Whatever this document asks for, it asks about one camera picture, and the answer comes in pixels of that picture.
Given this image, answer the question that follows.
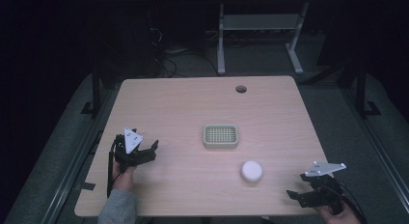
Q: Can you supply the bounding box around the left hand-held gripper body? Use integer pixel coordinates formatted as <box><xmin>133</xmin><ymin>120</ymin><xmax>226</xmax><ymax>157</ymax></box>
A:
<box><xmin>112</xmin><ymin>126</ymin><xmax>157</xmax><ymax>173</ymax></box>

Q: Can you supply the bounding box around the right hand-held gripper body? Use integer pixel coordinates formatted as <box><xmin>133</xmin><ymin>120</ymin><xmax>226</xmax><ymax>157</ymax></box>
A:
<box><xmin>304</xmin><ymin>161</ymin><xmax>347</xmax><ymax>216</ymax></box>

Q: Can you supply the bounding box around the white round soap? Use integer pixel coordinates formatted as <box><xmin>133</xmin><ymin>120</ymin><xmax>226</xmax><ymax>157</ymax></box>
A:
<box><xmin>239</xmin><ymin>159</ymin><xmax>264</xmax><ymax>183</ymax></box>

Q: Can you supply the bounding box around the pale green soap dish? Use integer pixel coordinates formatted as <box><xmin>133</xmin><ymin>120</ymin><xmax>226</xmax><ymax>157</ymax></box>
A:
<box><xmin>203</xmin><ymin>124</ymin><xmax>240</xmax><ymax>151</ymax></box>

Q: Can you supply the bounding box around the person's right hand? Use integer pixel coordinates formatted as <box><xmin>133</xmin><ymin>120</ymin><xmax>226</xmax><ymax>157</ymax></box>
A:
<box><xmin>315</xmin><ymin>202</ymin><xmax>364</xmax><ymax>224</ymax></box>

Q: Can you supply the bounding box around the person's left hand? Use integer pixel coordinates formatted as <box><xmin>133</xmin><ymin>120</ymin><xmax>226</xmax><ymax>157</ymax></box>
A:
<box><xmin>111</xmin><ymin>161</ymin><xmax>138</xmax><ymax>191</ymax></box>

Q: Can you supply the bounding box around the black metal stand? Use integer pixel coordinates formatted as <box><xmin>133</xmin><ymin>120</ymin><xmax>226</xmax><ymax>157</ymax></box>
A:
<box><xmin>351</xmin><ymin>61</ymin><xmax>382</xmax><ymax>120</ymax></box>
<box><xmin>80</xmin><ymin>53</ymin><xmax>104</xmax><ymax>120</ymax></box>

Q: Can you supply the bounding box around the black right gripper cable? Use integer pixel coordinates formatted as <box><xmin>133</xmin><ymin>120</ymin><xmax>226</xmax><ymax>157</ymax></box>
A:
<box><xmin>339</xmin><ymin>182</ymin><xmax>368</xmax><ymax>224</ymax></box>

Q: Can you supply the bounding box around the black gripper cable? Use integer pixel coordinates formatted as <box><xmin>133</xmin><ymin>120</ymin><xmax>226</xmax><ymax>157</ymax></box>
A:
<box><xmin>339</xmin><ymin>182</ymin><xmax>368</xmax><ymax>224</ymax></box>
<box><xmin>106</xmin><ymin>143</ymin><xmax>118</xmax><ymax>199</ymax></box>

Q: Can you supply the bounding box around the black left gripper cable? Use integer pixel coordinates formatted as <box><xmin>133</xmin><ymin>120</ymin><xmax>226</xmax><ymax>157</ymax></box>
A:
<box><xmin>106</xmin><ymin>143</ymin><xmax>118</xmax><ymax>199</ymax></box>

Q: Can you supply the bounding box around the tangle of black floor cables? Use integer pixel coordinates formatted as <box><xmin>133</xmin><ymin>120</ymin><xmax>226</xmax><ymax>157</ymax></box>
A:
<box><xmin>146</xmin><ymin>24</ymin><xmax>220</xmax><ymax>79</ymax></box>

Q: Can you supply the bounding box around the grey metal desk frame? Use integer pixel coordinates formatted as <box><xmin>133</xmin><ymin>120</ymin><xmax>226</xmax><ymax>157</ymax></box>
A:
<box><xmin>216</xmin><ymin>1</ymin><xmax>311</xmax><ymax>76</ymax></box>

